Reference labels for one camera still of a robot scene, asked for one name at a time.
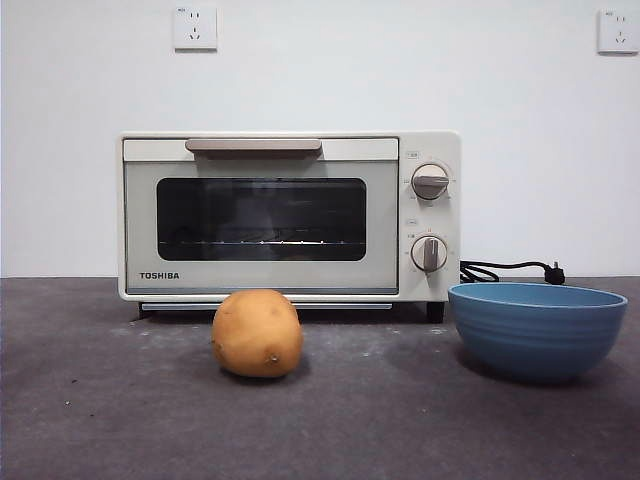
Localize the brown potato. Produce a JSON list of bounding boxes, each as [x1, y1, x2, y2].
[[211, 288, 305, 379]]

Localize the cream Toshiba toaster oven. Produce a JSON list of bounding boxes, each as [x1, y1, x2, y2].
[[117, 130, 462, 324]]

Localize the glass oven door with handle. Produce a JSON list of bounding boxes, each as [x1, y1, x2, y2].
[[122, 137, 400, 296]]

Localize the blue ribbed bowl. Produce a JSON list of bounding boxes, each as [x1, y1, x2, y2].
[[447, 282, 629, 386]]

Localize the oven timer knob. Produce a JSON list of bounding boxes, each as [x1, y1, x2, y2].
[[410, 234, 449, 274]]

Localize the oven temperature knob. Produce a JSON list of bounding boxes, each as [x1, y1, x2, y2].
[[411, 163, 450, 201]]

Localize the oven crumb tray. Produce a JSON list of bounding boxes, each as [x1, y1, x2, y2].
[[139, 301, 394, 312]]

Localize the black power cord with plug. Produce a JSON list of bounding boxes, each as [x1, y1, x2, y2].
[[458, 259, 568, 286]]

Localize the white wall socket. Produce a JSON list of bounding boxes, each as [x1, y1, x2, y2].
[[597, 8, 640, 56], [173, 5, 219, 53]]

